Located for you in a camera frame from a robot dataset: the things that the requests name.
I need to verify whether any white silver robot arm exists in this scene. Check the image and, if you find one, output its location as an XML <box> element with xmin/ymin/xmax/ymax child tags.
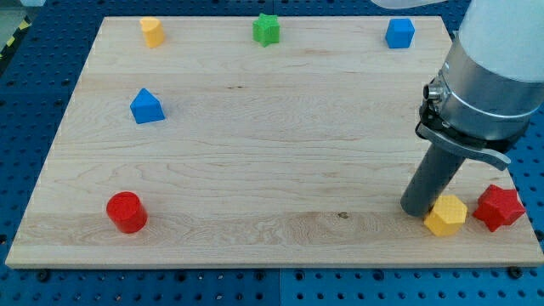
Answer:
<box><xmin>416</xmin><ymin>0</ymin><xmax>543</xmax><ymax>170</ymax></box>

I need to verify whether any blue cube block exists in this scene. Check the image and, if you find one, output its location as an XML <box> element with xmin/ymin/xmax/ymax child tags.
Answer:
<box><xmin>385</xmin><ymin>18</ymin><xmax>416</xmax><ymax>48</ymax></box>

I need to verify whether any light wooden board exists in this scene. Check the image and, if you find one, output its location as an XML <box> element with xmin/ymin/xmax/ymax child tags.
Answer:
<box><xmin>6</xmin><ymin>16</ymin><xmax>543</xmax><ymax>269</ymax></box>

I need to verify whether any green star block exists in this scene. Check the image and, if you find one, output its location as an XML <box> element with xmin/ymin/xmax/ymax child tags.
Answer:
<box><xmin>252</xmin><ymin>13</ymin><xmax>281</xmax><ymax>47</ymax></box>

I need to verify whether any blue triangular prism block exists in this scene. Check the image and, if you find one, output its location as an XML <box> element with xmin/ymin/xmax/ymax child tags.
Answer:
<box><xmin>130</xmin><ymin>88</ymin><xmax>166</xmax><ymax>124</ymax></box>

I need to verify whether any red cylinder block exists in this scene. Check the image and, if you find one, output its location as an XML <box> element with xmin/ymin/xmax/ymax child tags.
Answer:
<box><xmin>106</xmin><ymin>191</ymin><xmax>148</xmax><ymax>234</ymax></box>

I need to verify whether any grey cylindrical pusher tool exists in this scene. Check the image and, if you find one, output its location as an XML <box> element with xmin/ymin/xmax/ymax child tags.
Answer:
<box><xmin>400</xmin><ymin>144</ymin><xmax>465</xmax><ymax>218</ymax></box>

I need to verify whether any yellow heart block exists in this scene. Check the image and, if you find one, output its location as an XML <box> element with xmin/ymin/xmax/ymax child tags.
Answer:
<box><xmin>139</xmin><ymin>16</ymin><xmax>165</xmax><ymax>48</ymax></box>

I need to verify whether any yellow hexagon block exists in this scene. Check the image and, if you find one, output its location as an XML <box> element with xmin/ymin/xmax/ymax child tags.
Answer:
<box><xmin>423</xmin><ymin>195</ymin><xmax>468</xmax><ymax>236</ymax></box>

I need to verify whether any red star block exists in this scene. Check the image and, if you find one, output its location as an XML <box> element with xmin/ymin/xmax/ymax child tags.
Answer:
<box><xmin>473</xmin><ymin>184</ymin><xmax>526</xmax><ymax>232</ymax></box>

